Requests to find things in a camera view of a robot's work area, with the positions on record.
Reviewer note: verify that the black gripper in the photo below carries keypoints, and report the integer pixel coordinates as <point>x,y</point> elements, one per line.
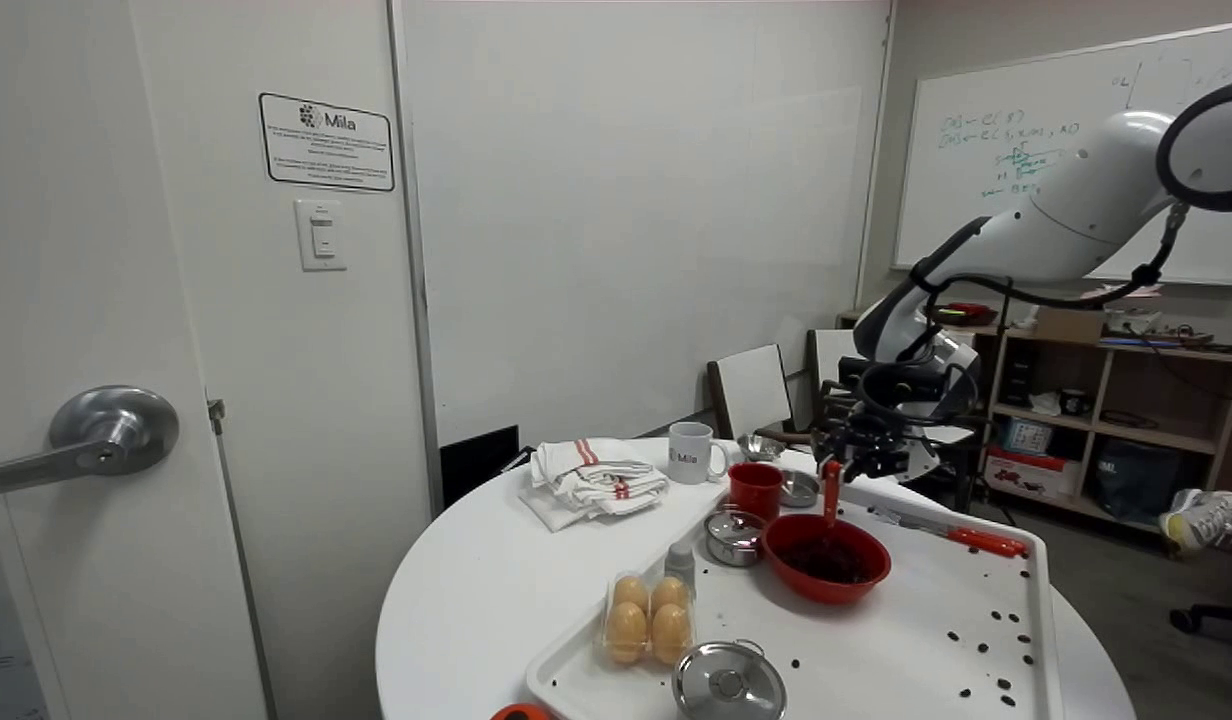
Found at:
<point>891,443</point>

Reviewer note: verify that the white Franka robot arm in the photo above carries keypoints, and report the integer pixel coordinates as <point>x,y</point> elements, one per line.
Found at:
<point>1082,203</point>

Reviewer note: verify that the small steel bowl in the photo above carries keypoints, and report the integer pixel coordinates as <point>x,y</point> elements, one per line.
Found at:
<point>751,448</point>

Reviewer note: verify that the red bowl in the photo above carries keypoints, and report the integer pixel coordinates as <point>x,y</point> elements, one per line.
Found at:
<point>830,591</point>

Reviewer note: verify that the shallow steel dish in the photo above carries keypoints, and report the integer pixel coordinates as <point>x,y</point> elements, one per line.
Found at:
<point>803,488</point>

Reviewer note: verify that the red mug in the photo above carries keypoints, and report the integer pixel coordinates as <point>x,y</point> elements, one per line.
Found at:
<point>756,499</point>

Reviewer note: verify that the dark coffee bean pile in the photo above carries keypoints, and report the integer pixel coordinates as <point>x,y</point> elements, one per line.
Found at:
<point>822,554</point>

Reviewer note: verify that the small lidded steel container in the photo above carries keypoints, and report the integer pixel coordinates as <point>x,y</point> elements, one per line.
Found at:
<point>730,535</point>

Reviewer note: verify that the thin black stand pole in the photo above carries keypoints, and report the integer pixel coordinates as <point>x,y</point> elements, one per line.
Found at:
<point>997,401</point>

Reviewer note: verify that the flat red item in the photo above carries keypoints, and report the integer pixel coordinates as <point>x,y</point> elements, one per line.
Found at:
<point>965,312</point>

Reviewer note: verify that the red and white box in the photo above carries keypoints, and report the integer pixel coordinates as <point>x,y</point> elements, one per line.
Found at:
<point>1022,469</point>

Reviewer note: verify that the small steel shaker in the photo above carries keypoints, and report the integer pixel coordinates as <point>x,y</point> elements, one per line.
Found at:
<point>682,560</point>

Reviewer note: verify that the white rectangular tray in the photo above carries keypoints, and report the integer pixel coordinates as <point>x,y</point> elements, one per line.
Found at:
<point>883,672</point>

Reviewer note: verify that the cardboard box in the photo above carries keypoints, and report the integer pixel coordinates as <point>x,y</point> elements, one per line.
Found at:
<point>1061,320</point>

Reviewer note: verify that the bag of yellow buns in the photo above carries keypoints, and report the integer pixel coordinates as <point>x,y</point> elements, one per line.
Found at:
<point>648,620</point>

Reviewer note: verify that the white cloth with red stripes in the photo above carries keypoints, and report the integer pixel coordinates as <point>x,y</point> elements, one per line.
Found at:
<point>562,494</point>

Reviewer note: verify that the dark storage bin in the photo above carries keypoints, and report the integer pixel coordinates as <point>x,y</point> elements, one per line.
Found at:
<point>1139,482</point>

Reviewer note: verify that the wooden storage shelf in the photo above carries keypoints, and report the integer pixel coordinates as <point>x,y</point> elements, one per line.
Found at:
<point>1149,350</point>

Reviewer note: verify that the black box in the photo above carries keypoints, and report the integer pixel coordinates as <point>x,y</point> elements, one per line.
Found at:
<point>476,452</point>

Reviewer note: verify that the crumpled plastic bag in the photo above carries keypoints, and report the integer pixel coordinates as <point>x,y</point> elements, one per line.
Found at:
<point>1211,517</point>

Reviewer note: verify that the black office chair base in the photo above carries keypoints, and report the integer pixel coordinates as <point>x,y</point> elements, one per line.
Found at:
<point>1219,618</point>

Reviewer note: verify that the small red object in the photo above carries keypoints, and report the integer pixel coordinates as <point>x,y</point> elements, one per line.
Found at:
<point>523,715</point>

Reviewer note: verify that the white door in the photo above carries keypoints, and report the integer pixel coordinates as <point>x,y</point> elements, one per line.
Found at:
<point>57,203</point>

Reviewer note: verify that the white light switch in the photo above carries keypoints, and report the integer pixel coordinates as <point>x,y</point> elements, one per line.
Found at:
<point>321,233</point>

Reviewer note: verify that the white wall sign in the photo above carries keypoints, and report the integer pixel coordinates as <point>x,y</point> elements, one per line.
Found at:
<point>324,140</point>

